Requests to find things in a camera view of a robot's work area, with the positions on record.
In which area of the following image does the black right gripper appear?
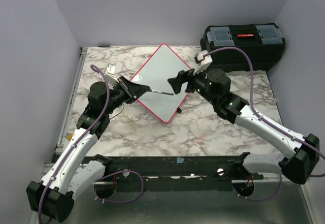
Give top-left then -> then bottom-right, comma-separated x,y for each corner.
166,64 -> 217,107

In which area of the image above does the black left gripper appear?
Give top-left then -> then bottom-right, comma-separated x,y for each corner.
104,76 -> 150,115

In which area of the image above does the green white whiteboard marker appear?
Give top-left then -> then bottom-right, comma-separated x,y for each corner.
149,89 -> 174,96

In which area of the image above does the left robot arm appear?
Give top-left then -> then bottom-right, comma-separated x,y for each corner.
26,76 -> 150,223

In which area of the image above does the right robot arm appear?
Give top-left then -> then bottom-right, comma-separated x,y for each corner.
168,69 -> 319,184

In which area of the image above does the pink framed whiteboard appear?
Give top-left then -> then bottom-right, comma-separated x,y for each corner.
131,44 -> 191,123

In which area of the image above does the yellow grey small object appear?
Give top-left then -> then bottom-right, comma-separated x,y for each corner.
65,133 -> 73,141

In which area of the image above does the black toolbox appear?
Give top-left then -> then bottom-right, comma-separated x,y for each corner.
200,23 -> 286,72

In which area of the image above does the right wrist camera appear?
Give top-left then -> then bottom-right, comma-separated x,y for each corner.
193,50 -> 213,75

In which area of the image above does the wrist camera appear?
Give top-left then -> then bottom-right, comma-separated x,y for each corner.
105,63 -> 118,86
193,50 -> 213,75

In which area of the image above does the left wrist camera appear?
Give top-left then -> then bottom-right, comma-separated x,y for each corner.
105,63 -> 118,86

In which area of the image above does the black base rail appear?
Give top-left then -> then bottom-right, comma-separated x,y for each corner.
97,154 -> 263,193

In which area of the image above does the aluminium frame rail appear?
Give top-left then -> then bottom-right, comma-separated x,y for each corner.
54,47 -> 88,154

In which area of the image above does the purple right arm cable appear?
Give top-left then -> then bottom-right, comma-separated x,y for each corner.
203,47 -> 325,201

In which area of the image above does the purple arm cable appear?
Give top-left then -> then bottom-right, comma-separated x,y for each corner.
203,47 -> 325,201
38,64 -> 145,223

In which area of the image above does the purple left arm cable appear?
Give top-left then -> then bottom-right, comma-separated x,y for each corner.
38,64 -> 145,223

